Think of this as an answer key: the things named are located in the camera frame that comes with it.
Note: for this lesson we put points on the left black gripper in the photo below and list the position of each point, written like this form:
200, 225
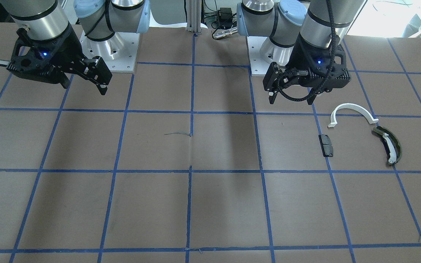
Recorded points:
303, 57

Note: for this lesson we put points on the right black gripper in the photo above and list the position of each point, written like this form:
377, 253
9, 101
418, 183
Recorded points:
68, 48

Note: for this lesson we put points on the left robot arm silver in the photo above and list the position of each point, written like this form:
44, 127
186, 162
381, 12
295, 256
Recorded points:
323, 24

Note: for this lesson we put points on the black brake pad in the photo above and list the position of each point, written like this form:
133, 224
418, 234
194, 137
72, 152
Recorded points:
326, 145

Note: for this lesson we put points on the white curved plastic part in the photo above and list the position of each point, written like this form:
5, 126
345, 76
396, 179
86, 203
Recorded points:
351, 106

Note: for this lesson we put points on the silver cylindrical connector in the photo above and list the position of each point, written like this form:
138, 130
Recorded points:
224, 33

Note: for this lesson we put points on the black power adapter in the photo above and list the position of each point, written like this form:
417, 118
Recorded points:
225, 13

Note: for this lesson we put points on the green brake shoe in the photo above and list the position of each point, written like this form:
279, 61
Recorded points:
391, 144

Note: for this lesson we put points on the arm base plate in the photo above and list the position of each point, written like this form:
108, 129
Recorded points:
119, 52
262, 52

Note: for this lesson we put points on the aluminium extrusion post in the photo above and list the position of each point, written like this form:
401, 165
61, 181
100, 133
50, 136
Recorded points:
193, 12

